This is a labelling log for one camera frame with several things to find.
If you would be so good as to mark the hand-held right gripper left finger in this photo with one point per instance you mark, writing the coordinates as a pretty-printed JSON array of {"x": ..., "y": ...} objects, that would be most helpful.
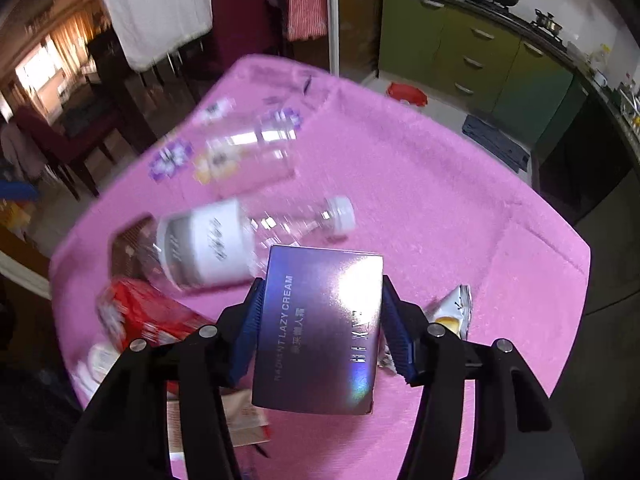
[{"x": 247, "y": 330}]

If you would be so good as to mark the blue plastic basin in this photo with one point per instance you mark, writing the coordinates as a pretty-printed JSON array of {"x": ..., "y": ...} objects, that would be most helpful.
[{"x": 17, "y": 191}]

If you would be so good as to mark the red striped garment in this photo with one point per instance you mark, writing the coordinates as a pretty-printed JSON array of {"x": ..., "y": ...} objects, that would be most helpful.
[{"x": 305, "y": 5}]

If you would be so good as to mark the black kitchen countertop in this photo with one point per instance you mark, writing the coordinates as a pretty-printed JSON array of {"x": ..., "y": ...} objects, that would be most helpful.
[{"x": 520, "y": 17}]

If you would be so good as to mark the red drink can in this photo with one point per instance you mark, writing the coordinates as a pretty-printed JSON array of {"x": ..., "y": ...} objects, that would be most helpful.
[{"x": 150, "y": 315}]

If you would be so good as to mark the purple cardboard box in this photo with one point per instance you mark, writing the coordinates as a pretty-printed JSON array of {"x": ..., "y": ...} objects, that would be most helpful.
[{"x": 320, "y": 330}]

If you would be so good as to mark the white hanging towel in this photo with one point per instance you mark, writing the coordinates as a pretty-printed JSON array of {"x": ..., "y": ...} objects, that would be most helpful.
[{"x": 150, "y": 5}]

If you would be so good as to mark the red lid on floor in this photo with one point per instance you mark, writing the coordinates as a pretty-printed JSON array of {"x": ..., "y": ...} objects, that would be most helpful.
[{"x": 407, "y": 94}]

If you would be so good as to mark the clear plastic cup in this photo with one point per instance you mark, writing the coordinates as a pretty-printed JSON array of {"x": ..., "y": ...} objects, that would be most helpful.
[{"x": 250, "y": 155}]

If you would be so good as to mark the green kitchen cabinet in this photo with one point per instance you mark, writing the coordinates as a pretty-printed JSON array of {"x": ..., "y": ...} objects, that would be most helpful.
[{"x": 480, "y": 45}]

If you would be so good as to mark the white door frame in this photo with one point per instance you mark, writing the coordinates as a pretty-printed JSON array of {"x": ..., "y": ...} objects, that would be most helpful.
[{"x": 333, "y": 20}]

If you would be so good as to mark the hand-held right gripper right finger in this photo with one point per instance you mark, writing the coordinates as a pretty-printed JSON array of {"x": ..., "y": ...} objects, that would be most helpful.
[{"x": 397, "y": 340}]

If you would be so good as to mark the dark blue floor mat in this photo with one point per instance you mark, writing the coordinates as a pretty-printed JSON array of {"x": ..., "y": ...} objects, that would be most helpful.
[{"x": 495, "y": 140}]

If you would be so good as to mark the white and red carton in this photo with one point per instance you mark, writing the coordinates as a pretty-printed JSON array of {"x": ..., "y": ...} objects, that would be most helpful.
[{"x": 245, "y": 420}]

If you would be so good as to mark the clear bottle with white label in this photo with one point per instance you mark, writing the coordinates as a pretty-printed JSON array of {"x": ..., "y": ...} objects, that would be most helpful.
[{"x": 210, "y": 245}]

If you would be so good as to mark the dark red chair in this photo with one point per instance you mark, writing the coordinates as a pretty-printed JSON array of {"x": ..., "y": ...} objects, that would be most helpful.
[
  {"x": 50, "y": 135},
  {"x": 240, "y": 20}
]

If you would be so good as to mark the steel cooking pot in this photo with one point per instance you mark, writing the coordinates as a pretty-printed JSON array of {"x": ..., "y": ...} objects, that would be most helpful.
[{"x": 546, "y": 21}]

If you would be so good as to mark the pink floral tablecloth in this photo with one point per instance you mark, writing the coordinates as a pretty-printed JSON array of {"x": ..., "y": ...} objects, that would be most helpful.
[{"x": 425, "y": 185}]

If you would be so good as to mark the silver snack wrapper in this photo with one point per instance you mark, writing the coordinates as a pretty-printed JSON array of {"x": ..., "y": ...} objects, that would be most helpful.
[{"x": 452, "y": 310}]

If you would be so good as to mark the dark glossy kitchen cabinet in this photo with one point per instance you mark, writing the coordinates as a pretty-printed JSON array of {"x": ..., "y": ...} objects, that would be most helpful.
[{"x": 585, "y": 160}]

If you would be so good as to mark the brown snack packet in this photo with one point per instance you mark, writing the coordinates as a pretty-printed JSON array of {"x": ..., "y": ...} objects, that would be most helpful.
[{"x": 130, "y": 250}]

